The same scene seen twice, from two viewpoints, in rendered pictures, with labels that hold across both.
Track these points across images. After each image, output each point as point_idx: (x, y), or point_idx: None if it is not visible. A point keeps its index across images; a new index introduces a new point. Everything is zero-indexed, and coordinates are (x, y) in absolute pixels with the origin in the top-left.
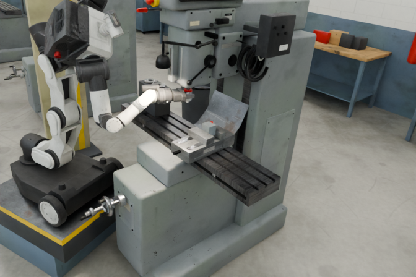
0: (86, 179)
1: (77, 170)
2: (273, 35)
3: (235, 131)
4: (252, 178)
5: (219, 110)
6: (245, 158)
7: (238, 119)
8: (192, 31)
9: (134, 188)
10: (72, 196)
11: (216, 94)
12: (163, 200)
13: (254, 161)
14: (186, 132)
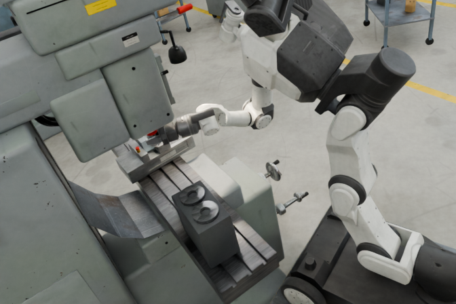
0: (323, 235)
1: (349, 260)
2: None
3: (102, 195)
4: None
5: (103, 217)
6: (120, 150)
7: (89, 194)
8: None
9: (243, 164)
10: (328, 210)
11: (92, 222)
12: None
13: (113, 148)
14: (169, 183)
